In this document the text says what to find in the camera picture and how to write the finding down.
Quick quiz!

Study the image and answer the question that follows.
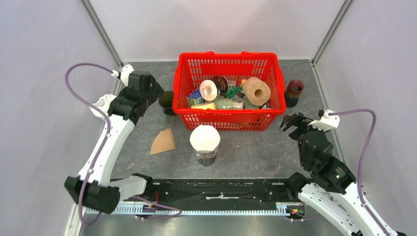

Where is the brown paper coffee filter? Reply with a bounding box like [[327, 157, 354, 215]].
[[150, 128, 176, 155]]

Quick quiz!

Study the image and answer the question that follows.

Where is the brown toilet paper roll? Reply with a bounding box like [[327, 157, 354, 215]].
[[242, 77, 271, 106]]

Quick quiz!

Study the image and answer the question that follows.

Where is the white plastic bag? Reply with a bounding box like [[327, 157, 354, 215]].
[[90, 94, 116, 121]]

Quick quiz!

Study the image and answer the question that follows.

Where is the white cable duct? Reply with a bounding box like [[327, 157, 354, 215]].
[[85, 203, 287, 216]]

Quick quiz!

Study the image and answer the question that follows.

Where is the green crumpled wrapper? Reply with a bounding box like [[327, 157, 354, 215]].
[[224, 87, 242, 99]]

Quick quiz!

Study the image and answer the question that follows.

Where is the blue packaged sponge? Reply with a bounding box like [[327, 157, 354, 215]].
[[186, 88, 205, 108]]

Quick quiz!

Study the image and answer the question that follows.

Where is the clear glass dripper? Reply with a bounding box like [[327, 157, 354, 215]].
[[196, 148, 218, 159]]

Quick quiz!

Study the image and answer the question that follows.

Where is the black mounting rail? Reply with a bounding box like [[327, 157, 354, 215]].
[[141, 178, 301, 211]]

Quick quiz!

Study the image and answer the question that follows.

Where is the dark green glass dripper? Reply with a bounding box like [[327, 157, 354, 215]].
[[158, 91, 176, 116]]

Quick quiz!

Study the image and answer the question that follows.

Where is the white paper coffee filter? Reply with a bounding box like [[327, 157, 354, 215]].
[[189, 125, 221, 151]]

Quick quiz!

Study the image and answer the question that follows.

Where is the red plastic shopping basket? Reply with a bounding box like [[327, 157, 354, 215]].
[[173, 52, 286, 131]]

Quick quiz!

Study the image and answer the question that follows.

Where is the green lotion bottle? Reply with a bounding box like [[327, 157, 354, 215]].
[[213, 98, 244, 110]]

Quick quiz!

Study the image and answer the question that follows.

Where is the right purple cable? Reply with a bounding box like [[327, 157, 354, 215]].
[[329, 109, 391, 236]]

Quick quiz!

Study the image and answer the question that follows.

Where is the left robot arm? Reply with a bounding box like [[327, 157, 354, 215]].
[[64, 64, 164, 214]]

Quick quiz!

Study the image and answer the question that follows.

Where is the yellow sponge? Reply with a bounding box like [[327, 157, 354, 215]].
[[191, 102, 216, 110]]

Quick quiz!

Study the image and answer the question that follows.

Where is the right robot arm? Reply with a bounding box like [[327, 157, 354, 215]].
[[280, 109, 403, 236]]

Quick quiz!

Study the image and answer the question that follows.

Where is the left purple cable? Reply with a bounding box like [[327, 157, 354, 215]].
[[64, 62, 119, 227]]

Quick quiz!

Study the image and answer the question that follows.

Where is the purple cable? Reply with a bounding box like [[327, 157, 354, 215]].
[[329, 109, 391, 236], [64, 62, 119, 227]]

